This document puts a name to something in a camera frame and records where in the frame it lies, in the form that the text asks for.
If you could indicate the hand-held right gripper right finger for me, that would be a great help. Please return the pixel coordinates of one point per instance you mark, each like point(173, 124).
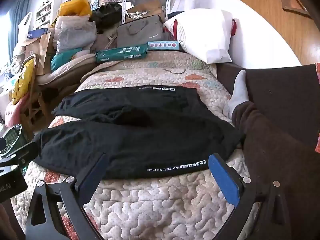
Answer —
point(225, 180)

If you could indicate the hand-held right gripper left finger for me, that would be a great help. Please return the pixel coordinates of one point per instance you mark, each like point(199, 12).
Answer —
point(91, 177)

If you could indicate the dark green mesh basket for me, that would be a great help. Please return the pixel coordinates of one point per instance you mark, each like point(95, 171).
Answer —
point(13, 137)

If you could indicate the person's leg in brown trousers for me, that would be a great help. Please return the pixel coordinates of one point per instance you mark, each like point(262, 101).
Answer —
point(275, 167)

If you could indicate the quilted patterned blanket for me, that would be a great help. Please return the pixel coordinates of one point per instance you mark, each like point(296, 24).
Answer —
point(150, 205)

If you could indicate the pink soft item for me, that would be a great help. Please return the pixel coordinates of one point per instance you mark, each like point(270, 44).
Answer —
point(12, 115)

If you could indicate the wooden chair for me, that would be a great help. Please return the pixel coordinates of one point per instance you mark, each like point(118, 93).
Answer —
point(35, 105)

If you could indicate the person's foot in white sock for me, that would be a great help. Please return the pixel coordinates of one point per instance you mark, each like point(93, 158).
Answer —
point(238, 95)

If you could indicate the dark brown cloth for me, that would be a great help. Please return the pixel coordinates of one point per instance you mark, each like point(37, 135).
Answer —
point(280, 90)

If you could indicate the beige folded cushion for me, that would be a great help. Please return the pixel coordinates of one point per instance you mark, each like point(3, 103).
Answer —
point(67, 71)

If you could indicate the teal packet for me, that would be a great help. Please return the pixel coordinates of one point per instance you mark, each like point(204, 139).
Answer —
point(63, 60)

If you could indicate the green packet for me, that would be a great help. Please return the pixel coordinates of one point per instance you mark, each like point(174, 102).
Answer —
point(120, 53)

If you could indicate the brown paper bag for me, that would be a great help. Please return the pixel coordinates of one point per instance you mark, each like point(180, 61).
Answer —
point(41, 52)

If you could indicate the white plastic bag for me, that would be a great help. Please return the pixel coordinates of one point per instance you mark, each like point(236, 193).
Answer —
point(72, 33)

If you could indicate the white pillow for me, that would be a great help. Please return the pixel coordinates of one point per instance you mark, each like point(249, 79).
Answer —
point(202, 35)

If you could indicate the light blue printed box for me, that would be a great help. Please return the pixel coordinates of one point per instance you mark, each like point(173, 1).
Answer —
point(162, 45)

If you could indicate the grey laptop bag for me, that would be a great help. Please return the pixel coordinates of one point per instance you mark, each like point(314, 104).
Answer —
point(140, 32)

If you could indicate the white tote bag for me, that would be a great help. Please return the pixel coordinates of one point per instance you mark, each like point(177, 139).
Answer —
point(25, 26)

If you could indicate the blue curtain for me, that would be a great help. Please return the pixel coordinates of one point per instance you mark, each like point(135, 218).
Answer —
point(20, 20)

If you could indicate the black bag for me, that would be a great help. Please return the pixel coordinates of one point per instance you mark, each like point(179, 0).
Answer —
point(106, 15)

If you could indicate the white shelf unit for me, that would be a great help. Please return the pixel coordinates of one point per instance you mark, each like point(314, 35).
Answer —
point(46, 12)

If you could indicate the yellow plastic bag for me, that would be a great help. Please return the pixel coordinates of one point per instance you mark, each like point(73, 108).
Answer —
point(75, 7)

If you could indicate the white metal rack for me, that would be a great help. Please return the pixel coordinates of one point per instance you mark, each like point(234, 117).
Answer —
point(124, 2)

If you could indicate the wooden panelled wardrobe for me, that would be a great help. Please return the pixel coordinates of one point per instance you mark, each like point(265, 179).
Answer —
point(262, 5)

